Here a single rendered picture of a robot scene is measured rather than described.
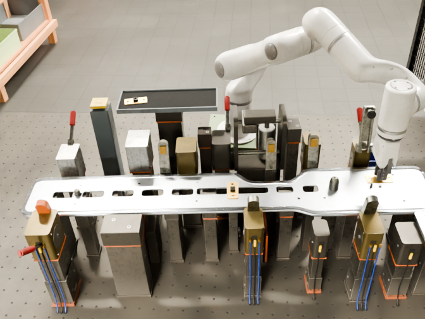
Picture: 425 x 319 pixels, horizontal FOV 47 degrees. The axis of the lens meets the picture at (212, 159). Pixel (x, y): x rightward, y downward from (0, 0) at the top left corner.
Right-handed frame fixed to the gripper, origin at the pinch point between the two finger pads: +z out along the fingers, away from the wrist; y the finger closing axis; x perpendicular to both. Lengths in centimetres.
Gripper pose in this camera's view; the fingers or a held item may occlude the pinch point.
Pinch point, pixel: (381, 172)
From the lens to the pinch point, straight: 163.0
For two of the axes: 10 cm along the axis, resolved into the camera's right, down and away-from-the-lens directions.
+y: 0.0, 6.3, -7.8
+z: 0.4, 7.8, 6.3
